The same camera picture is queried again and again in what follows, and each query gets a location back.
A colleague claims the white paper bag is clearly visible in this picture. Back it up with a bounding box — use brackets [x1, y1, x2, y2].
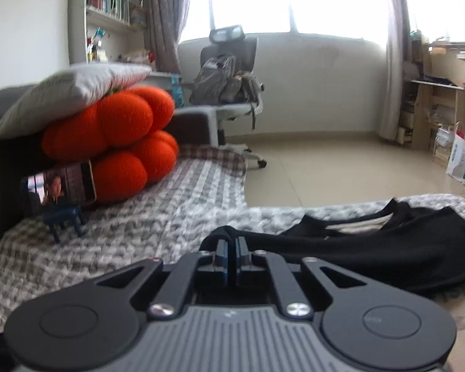
[445, 122, 465, 183]

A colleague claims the grey checkered knit blanket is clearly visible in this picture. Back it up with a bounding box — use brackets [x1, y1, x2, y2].
[0, 145, 465, 336]

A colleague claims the orange plush cushion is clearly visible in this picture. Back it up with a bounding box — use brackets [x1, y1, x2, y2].
[42, 85, 179, 204]

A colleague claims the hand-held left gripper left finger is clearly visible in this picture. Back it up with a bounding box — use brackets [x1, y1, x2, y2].
[96, 238, 230, 320]

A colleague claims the wooden shelf desk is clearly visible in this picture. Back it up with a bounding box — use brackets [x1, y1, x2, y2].
[396, 31, 465, 163]

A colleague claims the grey patterned curtain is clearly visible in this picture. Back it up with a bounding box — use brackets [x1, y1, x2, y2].
[143, 0, 188, 73]
[379, 0, 413, 142]

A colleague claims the blue chair-shaped phone stand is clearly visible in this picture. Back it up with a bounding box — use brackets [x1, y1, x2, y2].
[43, 203, 89, 244]

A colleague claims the grey backpack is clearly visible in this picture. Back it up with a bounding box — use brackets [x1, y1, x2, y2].
[189, 55, 265, 105]

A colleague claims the black shirt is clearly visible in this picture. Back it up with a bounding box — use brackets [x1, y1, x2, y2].
[199, 197, 465, 299]

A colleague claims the teal patterned box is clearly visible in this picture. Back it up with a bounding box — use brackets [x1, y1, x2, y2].
[170, 75, 183, 106]

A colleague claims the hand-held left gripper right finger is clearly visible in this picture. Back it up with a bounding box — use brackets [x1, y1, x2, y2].
[235, 237, 373, 320]

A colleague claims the dark grey sofa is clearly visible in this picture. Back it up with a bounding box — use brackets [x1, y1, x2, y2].
[0, 83, 219, 256]

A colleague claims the grey office chair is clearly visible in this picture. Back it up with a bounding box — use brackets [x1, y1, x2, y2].
[178, 24, 268, 169]

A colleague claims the light grey pillow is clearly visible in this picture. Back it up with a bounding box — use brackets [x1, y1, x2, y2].
[0, 62, 152, 140]

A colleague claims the smartphone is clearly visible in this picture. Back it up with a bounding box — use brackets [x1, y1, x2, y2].
[20, 160, 98, 218]

